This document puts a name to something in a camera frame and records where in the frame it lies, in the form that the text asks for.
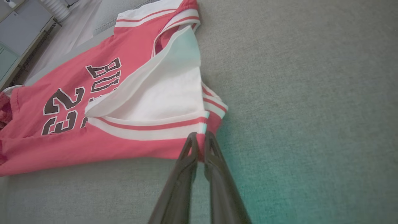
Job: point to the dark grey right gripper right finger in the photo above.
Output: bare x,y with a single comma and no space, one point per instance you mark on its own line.
224,196

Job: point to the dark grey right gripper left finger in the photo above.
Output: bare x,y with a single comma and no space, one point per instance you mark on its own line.
177,193

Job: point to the red white basketball jersey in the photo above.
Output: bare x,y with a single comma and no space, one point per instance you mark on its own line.
93,146

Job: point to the red basketball shorts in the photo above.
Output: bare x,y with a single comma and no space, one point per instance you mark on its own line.
4,112

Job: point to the large grey sofa seat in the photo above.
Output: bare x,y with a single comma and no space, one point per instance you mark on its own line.
311,93

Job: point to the white ribbed planter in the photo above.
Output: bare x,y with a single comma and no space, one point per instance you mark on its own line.
57,9

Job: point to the grey green TV cabinet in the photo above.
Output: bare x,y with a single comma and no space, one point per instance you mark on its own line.
21,28

